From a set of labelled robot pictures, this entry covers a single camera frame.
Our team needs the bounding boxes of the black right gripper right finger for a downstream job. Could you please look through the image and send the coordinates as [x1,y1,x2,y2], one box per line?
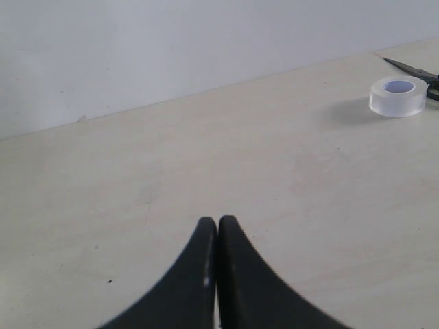
[217,215,338,328]

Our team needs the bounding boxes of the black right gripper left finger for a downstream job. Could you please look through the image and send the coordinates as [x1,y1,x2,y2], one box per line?
[102,217,217,329]

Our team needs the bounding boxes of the clear tape roll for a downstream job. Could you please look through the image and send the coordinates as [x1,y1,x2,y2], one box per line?
[369,75,428,118]

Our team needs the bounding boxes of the black scissors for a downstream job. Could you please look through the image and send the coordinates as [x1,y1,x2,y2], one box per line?
[383,57,439,101]

